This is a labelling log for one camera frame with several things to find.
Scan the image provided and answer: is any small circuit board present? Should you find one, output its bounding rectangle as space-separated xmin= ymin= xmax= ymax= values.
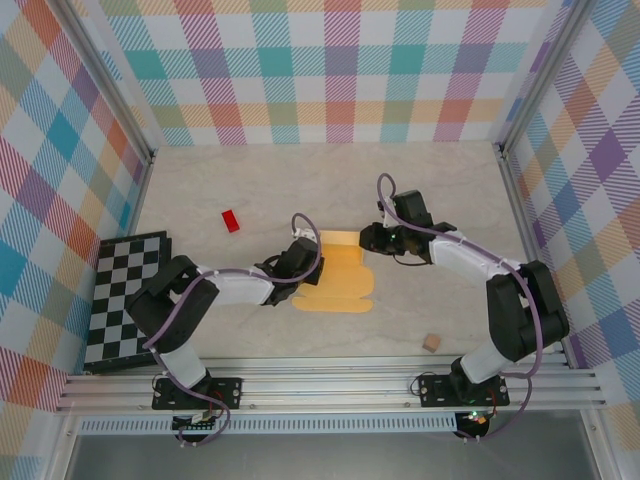
xmin=457 ymin=409 xmax=494 ymax=432
xmin=172 ymin=412 xmax=222 ymax=433

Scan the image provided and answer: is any black and white chessboard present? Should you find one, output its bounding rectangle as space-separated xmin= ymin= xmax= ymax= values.
xmin=82 ymin=229 xmax=174 ymax=375

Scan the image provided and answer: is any aluminium mounting rail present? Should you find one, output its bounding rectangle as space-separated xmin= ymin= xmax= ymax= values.
xmin=54 ymin=355 xmax=609 ymax=414

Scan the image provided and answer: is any aluminium frame bar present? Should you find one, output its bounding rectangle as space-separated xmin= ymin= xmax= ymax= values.
xmin=497 ymin=144 xmax=572 ymax=366

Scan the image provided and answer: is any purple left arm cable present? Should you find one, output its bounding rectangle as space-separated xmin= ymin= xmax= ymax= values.
xmin=143 ymin=212 xmax=321 ymax=449

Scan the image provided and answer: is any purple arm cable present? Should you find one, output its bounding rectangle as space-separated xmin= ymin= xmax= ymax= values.
xmin=375 ymin=173 xmax=547 ymax=444
xmin=143 ymin=212 xmax=321 ymax=449

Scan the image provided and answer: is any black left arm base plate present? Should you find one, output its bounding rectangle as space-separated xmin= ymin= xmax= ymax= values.
xmin=151 ymin=375 xmax=245 ymax=412

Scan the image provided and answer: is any slotted grey cable duct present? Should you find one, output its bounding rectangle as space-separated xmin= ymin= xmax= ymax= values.
xmin=77 ymin=413 xmax=459 ymax=435

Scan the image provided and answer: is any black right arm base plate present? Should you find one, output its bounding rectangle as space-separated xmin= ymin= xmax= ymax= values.
xmin=417 ymin=373 xmax=511 ymax=409

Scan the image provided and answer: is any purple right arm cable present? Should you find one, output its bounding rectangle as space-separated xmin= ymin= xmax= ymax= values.
xmin=375 ymin=173 xmax=547 ymax=444

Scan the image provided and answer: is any aluminium frame post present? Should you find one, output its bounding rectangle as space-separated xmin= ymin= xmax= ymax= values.
xmin=492 ymin=0 xmax=599 ymax=157
xmin=52 ymin=0 xmax=157 ymax=166

